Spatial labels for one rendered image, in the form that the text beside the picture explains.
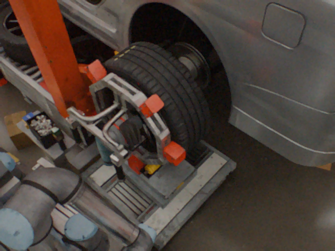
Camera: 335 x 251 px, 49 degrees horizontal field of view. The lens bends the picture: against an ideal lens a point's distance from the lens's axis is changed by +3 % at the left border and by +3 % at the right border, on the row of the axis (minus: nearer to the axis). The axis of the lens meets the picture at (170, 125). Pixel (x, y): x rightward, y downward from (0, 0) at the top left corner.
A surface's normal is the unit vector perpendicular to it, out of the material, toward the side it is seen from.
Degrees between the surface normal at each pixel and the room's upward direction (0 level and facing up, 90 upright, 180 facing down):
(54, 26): 90
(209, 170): 0
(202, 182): 0
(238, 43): 90
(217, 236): 0
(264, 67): 90
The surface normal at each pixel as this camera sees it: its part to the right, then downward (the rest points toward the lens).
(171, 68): 0.23, -0.40
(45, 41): 0.73, 0.51
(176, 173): -0.03, -0.62
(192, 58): -0.68, 0.58
